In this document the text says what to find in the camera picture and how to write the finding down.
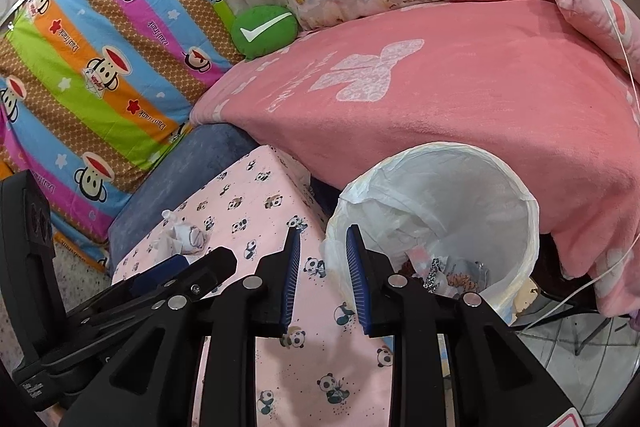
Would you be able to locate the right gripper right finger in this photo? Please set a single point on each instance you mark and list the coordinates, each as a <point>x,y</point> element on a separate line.
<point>455,362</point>

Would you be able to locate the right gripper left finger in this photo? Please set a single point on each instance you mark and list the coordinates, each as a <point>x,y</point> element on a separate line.
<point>196,358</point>

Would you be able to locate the patterned sock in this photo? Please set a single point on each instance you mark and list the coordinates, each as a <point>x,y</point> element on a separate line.
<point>436,281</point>

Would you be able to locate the white sock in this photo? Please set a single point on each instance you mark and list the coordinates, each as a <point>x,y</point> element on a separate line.
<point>187,239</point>

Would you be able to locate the white lined trash bin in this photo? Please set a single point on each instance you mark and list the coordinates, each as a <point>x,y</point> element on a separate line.
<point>453,200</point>

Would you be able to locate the pink panda print cloth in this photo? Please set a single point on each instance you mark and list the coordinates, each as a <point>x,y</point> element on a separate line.
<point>319,369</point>

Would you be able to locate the blue-grey upholstered stool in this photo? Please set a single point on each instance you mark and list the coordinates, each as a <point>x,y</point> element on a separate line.
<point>204,153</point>

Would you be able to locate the colourful monkey print quilt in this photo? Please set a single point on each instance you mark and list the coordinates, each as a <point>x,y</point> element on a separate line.
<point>95,93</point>

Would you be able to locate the pink bed blanket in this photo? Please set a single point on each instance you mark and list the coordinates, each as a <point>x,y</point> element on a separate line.
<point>509,76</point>

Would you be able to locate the green checkmark cushion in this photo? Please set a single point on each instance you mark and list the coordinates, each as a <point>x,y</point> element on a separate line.
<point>264,29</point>

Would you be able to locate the pink small pillow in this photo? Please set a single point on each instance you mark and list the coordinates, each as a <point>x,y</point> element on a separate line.
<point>611,25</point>

